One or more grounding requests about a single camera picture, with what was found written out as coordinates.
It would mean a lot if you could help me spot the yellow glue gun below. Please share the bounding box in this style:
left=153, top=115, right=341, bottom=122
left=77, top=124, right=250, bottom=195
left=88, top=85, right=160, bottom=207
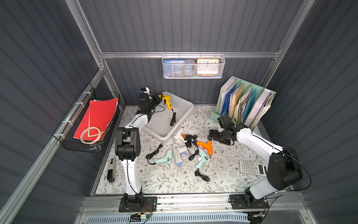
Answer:
left=159, top=94, right=176, bottom=127

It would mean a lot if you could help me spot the orange glue gun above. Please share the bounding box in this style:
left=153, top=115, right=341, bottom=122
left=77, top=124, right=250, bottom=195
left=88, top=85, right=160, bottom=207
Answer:
left=197, top=141, right=213, bottom=157

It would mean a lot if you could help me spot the translucent white storage box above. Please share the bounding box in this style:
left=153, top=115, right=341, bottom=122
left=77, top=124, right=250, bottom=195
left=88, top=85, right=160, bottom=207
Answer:
left=142, top=91, right=194, bottom=143

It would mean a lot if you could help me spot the mint glue gun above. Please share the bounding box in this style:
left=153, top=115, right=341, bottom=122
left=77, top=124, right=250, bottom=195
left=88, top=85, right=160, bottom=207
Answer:
left=145, top=144, right=172, bottom=165
left=194, top=149, right=210, bottom=182

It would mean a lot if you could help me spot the small white orange-tip glue gun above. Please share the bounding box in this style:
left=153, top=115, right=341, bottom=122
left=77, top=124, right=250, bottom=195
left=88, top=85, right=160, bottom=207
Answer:
left=174, top=128, right=189, bottom=152

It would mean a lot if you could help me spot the white blue-tip glue gun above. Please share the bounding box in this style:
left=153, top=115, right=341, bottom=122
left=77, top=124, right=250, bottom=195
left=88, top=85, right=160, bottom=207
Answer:
left=172, top=140, right=188, bottom=168

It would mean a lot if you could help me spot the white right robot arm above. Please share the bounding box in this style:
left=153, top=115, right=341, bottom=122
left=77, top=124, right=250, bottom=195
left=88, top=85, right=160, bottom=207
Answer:
left=213, top=114, right=303, bottom=204

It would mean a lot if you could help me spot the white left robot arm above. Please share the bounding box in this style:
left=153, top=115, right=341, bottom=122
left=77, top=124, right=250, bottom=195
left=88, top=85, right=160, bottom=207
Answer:
left=115, top=92, right=162, bottom=196

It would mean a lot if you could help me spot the blue box in basket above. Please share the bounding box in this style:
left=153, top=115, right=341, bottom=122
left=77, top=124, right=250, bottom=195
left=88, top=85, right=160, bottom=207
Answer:
left=162, top=59, right=185, bottom=78

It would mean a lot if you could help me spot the teal perforated folder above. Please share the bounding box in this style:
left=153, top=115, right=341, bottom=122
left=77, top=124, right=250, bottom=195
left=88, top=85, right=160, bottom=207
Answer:
left=242, top=88, right=257, bottom=121

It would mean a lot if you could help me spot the white calculator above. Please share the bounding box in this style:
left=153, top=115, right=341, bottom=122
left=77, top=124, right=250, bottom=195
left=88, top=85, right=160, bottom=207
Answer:
left=239, top=160, right=268, bottom=176

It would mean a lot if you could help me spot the blue folder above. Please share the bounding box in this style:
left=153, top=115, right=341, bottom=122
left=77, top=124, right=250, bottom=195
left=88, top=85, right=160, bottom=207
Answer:
left=219, top=84, right=236, bottom=115

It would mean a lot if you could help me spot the green plastic file organizer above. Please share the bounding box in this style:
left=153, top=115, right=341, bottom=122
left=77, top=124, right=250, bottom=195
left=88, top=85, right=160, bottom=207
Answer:
left=211, top=76, right=277, bottom=124

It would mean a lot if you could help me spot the grey tape roll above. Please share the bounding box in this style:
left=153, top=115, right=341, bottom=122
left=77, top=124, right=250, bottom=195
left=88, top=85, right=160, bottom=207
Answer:
left=182, top=59, right=197, bottom=77

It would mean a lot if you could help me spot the worn paper stack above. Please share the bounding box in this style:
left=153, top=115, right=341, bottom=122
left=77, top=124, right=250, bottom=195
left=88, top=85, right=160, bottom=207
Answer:
left=250, top=93, right=274, bottom=130

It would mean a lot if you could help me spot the red folder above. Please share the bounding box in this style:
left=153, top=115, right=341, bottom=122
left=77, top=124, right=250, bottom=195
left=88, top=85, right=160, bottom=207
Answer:
left=73, top=98, right=118, bottom=141

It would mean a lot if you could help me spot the white thick binder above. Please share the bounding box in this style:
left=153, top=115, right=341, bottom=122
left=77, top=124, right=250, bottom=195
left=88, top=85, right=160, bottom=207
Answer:
left=244, top=89, right=272, bottom=127

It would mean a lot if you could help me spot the yellow alarm clock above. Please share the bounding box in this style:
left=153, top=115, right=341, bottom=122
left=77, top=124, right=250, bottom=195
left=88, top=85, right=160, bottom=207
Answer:
left=196, top=58, right=220, bottom=75

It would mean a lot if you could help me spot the black white handheld device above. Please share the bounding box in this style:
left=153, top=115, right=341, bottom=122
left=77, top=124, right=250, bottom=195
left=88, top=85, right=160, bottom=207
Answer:
left=106, top=157, right=117, bottom=183

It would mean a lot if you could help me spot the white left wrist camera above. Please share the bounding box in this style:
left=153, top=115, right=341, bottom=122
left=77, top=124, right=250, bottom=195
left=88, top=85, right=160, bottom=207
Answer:
left=140, top=87, right=151, bottom=95

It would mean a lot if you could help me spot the white wire wall basket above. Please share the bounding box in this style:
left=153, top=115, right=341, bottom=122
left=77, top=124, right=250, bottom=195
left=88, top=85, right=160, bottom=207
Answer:
left=162, top=53, right=226, bottom=79

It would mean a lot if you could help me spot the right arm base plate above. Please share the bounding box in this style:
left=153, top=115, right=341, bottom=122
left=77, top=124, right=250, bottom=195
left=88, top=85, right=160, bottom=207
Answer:
left=228, top=194, right=269, bottom=211

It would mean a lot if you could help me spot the black wire side basket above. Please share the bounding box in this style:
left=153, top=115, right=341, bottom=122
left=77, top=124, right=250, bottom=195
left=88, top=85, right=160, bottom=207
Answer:
left=54, top=87, right=122, bottom=154

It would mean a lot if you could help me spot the aluminium front rail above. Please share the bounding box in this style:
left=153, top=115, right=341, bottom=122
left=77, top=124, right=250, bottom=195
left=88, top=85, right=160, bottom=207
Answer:
left=74, top=191, right=317, bottom=224

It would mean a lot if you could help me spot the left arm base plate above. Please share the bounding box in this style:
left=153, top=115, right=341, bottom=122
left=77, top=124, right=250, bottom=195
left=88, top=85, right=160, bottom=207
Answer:
left=118, top=194, right=158, bottom=213

